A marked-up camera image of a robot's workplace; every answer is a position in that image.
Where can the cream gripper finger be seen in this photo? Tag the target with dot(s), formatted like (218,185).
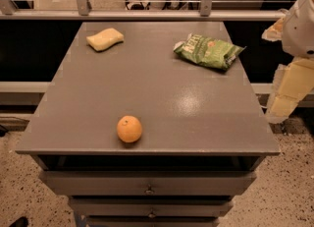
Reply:
(291,84)
(274,32)

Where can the orange fruit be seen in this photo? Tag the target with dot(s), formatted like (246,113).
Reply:
(129,129)

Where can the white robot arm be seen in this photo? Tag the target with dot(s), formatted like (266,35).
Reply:
(298,30)

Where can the green jalapeno chip bag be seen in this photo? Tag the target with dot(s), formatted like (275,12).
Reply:
(208,52)

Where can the metal railing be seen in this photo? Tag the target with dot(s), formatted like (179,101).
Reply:
(150,10)

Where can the grey drawer cabinet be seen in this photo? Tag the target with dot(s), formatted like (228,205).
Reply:
(203,132)

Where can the yellow sponge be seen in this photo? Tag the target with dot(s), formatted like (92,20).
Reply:
(105,39)

